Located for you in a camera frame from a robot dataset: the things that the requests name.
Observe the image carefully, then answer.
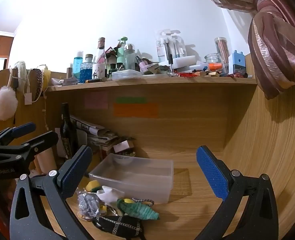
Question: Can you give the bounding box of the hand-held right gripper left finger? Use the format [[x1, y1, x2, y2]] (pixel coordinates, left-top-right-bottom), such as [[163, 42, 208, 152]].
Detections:
[[9, 145, 93, 240]]

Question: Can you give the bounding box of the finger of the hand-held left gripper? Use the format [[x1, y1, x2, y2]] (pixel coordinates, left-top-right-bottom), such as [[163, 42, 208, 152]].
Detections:
[[0, 131, 59, 159], [0, 122, 37, 146]]

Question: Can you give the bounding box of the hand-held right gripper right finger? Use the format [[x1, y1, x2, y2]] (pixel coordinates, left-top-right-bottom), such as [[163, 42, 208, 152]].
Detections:
[[195, 145, 279, 240]]

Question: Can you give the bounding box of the yellow sponge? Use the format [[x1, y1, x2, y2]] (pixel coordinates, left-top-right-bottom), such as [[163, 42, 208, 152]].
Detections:
[[85, 179, 103, 193]]

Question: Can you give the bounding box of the silver grey sparkly pouch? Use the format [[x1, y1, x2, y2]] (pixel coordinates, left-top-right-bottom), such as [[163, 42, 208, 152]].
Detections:
[[77, 192, 101, 218]]

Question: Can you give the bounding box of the white soft cloth toy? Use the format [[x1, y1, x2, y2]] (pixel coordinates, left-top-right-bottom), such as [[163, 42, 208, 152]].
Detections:
[[97, 185, 125, 205]]

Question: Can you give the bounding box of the clear plastic storage bin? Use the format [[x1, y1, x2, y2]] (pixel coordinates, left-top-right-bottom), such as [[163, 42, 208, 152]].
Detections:
[[89, 153, 174, 204]]

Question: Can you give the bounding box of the black pouch with chain pattern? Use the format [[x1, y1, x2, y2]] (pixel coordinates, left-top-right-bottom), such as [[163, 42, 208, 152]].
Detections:
[[92, 215, 144, 239]]

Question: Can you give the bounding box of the green knitted plush toy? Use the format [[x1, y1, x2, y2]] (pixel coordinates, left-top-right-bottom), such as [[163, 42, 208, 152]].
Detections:
[[117, 198, 160, 221]]

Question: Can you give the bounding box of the dark wine bottle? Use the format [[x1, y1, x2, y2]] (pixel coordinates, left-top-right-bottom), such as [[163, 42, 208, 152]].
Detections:
[[59, 102, 78, 159]]

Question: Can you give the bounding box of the white fluffy pom-pom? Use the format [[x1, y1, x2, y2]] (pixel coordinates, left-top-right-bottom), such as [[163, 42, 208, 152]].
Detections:
[[0, 85, 18, 121]]

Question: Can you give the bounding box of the stack of papers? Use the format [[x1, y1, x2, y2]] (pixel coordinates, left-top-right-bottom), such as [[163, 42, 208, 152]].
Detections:
[[70, 115, 118, 153]]

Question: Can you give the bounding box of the dark patterned headband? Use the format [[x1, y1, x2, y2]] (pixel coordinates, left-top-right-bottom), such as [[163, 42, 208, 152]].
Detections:
[[29, 69, 44, 103]]

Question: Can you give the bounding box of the small white card box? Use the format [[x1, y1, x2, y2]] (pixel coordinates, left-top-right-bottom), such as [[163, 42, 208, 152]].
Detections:
[[112, 140, 136, 156]]

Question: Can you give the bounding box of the yellow headband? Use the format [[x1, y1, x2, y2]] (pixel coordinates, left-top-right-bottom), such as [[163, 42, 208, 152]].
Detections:
[[41, 65, 52, 90]]

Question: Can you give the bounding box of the white fluffy headband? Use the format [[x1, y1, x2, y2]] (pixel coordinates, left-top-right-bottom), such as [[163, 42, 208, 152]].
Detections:
[[11, 60, 29, 90]]

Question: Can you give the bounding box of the white packet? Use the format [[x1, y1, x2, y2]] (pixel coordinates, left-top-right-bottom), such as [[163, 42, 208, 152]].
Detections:
[[51, 77, 79, 86]]

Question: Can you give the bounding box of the jar of blue beads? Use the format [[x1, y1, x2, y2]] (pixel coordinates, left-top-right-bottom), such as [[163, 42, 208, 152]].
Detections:
[[80, 54, 93, 83]]

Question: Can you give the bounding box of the tall blue liquid bottle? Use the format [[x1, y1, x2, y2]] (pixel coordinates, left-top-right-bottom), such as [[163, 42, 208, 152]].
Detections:
[[73, 51, 84, 79]]

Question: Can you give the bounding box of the orange sticky note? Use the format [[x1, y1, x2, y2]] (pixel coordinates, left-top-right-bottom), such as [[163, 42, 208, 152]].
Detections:
[[113, 103, 159, 118]]

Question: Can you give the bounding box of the white printed cup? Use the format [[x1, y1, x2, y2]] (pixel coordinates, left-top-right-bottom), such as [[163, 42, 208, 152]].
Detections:
[[92, 63, 106, 80]]

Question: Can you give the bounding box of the green sticky note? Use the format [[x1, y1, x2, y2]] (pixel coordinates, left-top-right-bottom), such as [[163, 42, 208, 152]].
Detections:
[[115, 97, 147, 104]]

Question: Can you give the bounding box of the wooden shelf board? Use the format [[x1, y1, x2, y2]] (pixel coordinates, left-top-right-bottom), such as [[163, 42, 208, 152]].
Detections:
[[46, 76, 258, 92]]

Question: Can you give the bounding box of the clear glass bottle with cork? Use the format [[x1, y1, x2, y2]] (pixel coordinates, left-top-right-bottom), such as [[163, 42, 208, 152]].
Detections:
[[97, 37, 107, 65]]

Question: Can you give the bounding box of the flat clear plastic box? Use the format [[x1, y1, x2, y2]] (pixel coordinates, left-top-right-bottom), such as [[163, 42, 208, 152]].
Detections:
[[111, 69, 143, 81]]

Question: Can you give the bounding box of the tube with orange cap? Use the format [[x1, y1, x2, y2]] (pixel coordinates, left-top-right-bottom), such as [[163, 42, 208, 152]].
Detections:
[[203, 63, 223, 72]]

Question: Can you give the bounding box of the blue and white box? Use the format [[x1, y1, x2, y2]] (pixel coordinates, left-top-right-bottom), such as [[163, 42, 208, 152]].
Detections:
[[228, 50, 246, 74]]

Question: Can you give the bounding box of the round glass jar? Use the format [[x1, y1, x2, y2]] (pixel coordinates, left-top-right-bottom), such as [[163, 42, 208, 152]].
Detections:
[[204, 53, 224, 72]]

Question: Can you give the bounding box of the white foam block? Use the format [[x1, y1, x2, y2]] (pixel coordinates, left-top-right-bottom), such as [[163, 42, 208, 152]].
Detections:
[[171, 55, 199, 69]]

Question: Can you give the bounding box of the green pump bottle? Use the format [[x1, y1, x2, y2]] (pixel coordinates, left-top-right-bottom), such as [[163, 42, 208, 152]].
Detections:
[[117, 37, 128, 70]]

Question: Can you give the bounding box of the clear bottle with silver cap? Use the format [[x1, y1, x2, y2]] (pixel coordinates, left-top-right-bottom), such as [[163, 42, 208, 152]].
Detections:
[[124, 44, 136, 71]]

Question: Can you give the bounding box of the small pink spray bottle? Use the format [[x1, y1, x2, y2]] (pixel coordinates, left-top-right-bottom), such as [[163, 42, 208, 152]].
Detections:
[[136, 55, 148, 73]]

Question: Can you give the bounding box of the tall clear canister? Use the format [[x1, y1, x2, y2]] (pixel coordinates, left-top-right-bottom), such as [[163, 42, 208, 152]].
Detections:
[[214, 37, 230, 65]]

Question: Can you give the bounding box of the clear pump bottle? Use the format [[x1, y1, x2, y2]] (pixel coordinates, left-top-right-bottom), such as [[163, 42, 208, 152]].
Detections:
[[156, 29, 173, 63], [172, 30, 187, 58]]

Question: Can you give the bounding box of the pink curtain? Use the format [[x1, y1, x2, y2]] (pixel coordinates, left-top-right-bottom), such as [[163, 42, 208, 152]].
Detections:
[[190, 0, 295, 100]]

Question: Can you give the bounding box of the braided keychain strap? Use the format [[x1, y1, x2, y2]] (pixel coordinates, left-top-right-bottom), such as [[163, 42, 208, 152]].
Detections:
[[132, 198, 155, 206]]

